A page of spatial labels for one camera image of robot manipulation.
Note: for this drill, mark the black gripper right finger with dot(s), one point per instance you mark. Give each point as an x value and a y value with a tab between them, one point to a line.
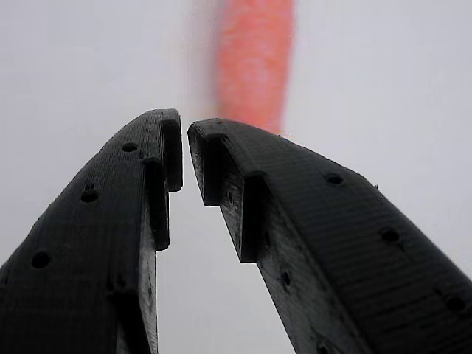
350	258

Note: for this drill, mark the large white paper sheet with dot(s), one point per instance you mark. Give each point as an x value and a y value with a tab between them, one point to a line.
92	55

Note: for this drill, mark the small orange object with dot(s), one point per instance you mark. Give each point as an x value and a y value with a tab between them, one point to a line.
254	66

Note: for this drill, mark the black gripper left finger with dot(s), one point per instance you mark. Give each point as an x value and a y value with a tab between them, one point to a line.
92	239

